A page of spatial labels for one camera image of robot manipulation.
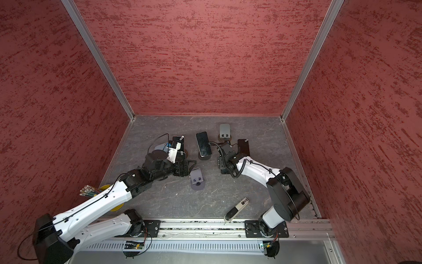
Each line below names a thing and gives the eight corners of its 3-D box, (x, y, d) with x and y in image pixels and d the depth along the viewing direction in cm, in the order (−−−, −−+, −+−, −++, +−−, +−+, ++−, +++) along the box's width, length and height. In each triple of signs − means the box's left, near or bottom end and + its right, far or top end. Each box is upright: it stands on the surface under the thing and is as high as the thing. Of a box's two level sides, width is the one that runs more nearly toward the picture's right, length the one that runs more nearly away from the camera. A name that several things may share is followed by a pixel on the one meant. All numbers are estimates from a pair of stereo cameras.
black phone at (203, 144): (200, 159, 100) (199, 148, 90) (197, 144, 107) (195, 133, 97) (210, 156, 101) (210, 145, 91) (206, 142, 108) (206, 130, 98)
